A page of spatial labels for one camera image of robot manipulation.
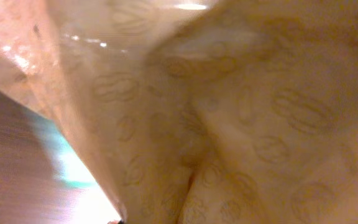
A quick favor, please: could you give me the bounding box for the beige crinkled snack bag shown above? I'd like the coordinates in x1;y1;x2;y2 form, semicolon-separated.
0;0;358;223

